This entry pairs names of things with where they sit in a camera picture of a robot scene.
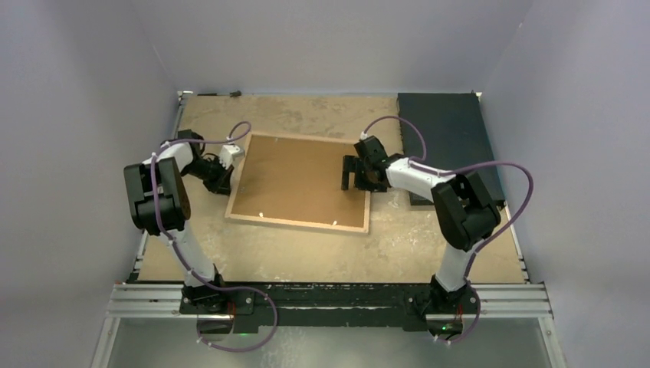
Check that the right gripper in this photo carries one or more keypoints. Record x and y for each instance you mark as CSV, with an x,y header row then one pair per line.
x,y
352,164

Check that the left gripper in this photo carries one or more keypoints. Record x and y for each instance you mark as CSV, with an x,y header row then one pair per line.
x,y
222,185

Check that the picture frame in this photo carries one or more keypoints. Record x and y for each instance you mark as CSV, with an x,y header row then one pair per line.
x,y
294,223

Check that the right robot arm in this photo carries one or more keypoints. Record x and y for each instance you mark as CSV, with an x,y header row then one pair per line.
x,y
466,213

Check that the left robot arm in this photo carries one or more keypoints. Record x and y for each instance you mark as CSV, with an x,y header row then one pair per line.
x,y
159,205

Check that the black foam mat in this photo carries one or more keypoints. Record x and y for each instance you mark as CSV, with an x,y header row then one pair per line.
x,y
451,125

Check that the black mounting plate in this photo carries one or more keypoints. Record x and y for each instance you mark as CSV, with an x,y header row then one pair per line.
x,y
413,307

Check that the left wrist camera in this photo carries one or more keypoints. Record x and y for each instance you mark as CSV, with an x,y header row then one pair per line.
x,y
229,153

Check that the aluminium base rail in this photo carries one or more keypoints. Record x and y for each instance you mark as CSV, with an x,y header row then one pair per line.
x,y
164,301

